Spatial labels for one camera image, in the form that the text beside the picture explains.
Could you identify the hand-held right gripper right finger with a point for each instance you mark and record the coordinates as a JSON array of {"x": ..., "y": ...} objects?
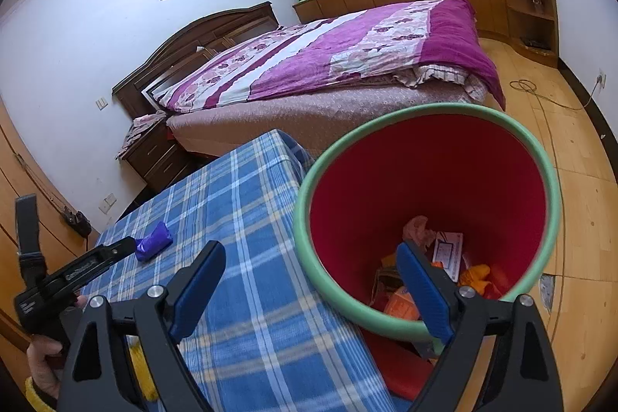
[{"x": 425, "y": 291}]

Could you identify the orange foam net with peel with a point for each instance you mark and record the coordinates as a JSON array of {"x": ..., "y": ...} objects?
[{"x": 474, "y": 279}]

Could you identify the wooden bed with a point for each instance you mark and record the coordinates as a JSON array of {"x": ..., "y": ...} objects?
[{"x": 289, "y": 120}]

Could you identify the white paper label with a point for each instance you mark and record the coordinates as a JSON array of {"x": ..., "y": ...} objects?
[{"x": 448, "y": 255}]

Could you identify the pink patterned cloth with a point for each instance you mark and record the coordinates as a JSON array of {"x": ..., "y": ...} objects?
[{"x": 142, "y": 125}]

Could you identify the black power adapter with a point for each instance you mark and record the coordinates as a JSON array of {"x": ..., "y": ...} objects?
[{"x": 77, "y": 223}]

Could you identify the white wall socket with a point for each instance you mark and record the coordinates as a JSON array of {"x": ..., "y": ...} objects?
[{"x": 108, "y": 202}]

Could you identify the blue plaid tablecloth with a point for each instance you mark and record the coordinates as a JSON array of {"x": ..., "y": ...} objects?
[{"x": 241, "y": 223}]

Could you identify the red bin with green rim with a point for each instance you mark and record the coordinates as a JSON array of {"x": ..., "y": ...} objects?
[{"x": 434, "y": 161}]

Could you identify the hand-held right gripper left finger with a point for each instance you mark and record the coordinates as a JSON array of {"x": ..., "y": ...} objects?
[{"x": 193, "y": 296}]

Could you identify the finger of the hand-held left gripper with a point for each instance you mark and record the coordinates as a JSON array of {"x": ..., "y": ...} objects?
[{"x": 118, "y": 249}]

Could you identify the purple floral quilt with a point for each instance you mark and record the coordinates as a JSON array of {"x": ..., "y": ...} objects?
[{"x": 314, "y": 55}]

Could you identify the wooden wardrobe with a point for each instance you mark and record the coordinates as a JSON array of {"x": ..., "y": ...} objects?
[{"x": 29, "y": 199}]

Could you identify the person's left forearm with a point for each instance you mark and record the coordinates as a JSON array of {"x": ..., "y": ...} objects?
[{"x": 37, "y": 397}]

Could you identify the purple wrapper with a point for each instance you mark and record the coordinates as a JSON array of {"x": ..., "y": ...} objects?
[{"x": 154, "y": 240}]

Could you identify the yellow foam net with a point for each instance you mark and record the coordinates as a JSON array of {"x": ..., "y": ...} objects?
[{"x": 145, "y": 373}]

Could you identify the small orange box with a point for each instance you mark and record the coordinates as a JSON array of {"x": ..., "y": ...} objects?
[{"x": 401, "y": 305}]

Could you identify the white wall switch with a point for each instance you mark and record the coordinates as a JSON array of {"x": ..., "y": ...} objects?
[{"x": 101, "y": 103}]

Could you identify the dark wooden nightstand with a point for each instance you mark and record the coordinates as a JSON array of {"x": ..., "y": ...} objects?
[{"x": 157, "y": 161}]

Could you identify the person's left hand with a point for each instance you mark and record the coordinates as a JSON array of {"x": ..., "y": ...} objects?
[{"x": 46, "y": 363}]

